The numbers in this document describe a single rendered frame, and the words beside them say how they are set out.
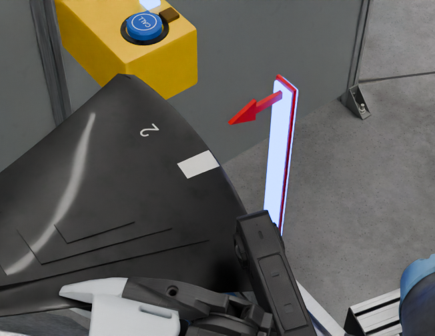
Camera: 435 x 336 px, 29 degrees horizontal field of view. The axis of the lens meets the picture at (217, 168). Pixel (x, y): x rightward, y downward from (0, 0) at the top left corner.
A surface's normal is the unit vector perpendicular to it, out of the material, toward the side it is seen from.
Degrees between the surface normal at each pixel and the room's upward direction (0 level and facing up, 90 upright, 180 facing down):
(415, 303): 61
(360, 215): 0
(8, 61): 90
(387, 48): 0
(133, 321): 6
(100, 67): 90
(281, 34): 90
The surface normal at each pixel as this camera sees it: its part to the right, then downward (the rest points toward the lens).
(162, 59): 0.61, 0.61
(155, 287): -0.35, -0.59
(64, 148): 0.01, -0.63
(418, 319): -0.87, -0.26
